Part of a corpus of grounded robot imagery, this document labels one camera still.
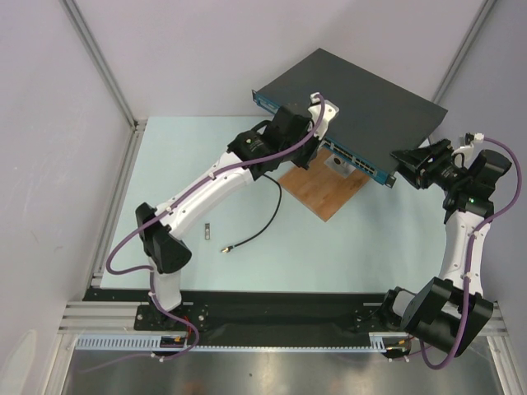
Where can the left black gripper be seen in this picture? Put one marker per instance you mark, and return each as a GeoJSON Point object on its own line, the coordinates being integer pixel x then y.
{"type": "Point", "coordinates": [304, 161]}

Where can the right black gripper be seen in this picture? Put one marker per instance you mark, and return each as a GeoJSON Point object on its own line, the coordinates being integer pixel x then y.
{"type": "Point", "coordinates": [422, 165]}

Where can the silver transceiver module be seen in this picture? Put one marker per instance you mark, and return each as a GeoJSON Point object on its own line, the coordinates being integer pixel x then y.
{"type": "Point", "coordinates": [207, 231]}

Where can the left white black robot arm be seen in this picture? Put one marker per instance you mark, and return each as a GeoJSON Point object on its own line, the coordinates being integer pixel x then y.
{"type": "Point", "coordinates": [291, 135]}

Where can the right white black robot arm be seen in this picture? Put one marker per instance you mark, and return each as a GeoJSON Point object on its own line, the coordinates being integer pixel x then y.
{"type": "Point", "coordinates": [450, 310]}

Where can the brown wooden board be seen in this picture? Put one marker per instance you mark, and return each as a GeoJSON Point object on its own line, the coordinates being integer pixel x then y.
{"type": "Point", "coordinates": [320, 189]}

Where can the metal switch stand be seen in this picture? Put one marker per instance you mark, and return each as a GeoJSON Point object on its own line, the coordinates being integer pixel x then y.
{"type": "Point", "coordinates": [339, 166]}

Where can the blue black network switch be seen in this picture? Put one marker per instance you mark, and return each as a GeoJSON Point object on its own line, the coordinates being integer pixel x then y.
{"type": "Point", "coordinates": [375, 118]}

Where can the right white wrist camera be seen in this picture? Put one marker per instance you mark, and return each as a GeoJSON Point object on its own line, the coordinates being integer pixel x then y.
{"type": "Point", "coordinates": [467, 143]}

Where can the left aluminium frame post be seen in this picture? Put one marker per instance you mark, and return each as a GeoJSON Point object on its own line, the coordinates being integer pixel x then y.
{"type": "Point", "coordinates": [91, 45]}

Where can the aluminium frame post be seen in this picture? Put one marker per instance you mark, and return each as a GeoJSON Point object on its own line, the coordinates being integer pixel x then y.
{"type": "Point", "coordinates": [91, 45]}
{"type": "Point", "coordinates": [462, 52]}

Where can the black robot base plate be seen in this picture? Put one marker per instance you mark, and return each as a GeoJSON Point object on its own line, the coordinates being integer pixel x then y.
{"type": "Point", "coordinates": [261, 314]}

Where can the white slotted cable duct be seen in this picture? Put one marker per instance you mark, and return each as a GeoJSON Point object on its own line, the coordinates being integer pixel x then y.
{"type": "Point", "coordinates": [376, 342]}

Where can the right aluminium frame post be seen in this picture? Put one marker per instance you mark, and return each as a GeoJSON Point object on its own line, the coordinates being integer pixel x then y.
{"type": "Point", "coordinates": [462, 52]}

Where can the aluminium frame rail front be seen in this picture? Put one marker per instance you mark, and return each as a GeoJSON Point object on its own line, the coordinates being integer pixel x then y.
{"type": "Point", "coordinates": [99, 317]}

